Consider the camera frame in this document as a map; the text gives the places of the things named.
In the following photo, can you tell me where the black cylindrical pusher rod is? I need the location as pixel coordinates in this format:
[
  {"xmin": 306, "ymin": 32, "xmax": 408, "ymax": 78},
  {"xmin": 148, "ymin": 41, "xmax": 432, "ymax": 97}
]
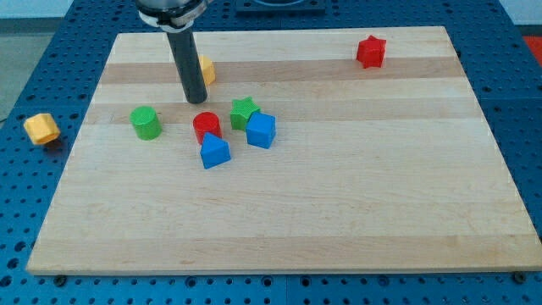
[{"xmin": 167, "ymin": 28, "xmax": 207, "ymax": 104}]

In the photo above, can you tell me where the yellow heart block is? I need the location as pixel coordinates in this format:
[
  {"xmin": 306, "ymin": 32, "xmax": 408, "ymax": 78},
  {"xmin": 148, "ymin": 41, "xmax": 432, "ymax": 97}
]
[{"xmin": 199, "ymin": 55, "xmax": 216, "ymax": 86}]

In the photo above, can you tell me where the green star block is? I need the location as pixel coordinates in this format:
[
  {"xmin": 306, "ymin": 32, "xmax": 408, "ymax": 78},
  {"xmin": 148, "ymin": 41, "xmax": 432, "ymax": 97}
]
[{"xmin": 230, "ymin": 97, "xmax": 261, "ymax": 131}]

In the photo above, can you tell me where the red star block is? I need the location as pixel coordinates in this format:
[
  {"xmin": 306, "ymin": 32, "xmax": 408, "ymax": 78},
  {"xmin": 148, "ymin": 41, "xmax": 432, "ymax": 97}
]
[{"xmin": 356, "ymin": 36, "xmax": 387, "ymax": 69}]

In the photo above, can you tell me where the red cylinder block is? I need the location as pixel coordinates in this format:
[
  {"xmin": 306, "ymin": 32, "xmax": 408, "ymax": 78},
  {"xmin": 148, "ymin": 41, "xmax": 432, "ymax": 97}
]
[{"xmin": 192, "ymin": 112, "xmax": 223, "ymax": 145}]

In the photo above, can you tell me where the green cylinder block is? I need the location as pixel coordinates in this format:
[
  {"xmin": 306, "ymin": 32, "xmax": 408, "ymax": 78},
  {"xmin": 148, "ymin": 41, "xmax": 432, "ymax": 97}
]
[{"xmin": 130, "ymin": 106, "xmax": 162, "ymax": 141}]

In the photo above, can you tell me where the blue triangle block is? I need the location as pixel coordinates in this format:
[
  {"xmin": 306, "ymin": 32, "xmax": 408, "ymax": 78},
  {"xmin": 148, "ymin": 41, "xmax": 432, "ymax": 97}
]
[{"xmin": 200, "ymin": 132, "xmax": 231, "ymax": 169}]

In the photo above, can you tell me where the blue cube block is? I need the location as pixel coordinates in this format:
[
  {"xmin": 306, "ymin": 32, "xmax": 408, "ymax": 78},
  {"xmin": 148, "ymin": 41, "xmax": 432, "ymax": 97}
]
[{"xmin": 246, "ymin": 112, "xmax": 276, "ymax": 149}]

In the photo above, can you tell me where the yellow hexagon block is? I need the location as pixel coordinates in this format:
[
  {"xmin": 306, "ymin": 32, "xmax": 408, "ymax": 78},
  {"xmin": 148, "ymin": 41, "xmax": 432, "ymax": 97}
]
[{"xmin": 23, "ymin": 114, "xmax": 61, "ymax": 145}]

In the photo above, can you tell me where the wooden board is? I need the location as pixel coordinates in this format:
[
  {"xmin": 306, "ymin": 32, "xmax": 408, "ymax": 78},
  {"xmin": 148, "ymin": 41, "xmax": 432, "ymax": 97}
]
[{"xmin": 26, "ymin": 26, "xmax": 541, "ymax": 276}]

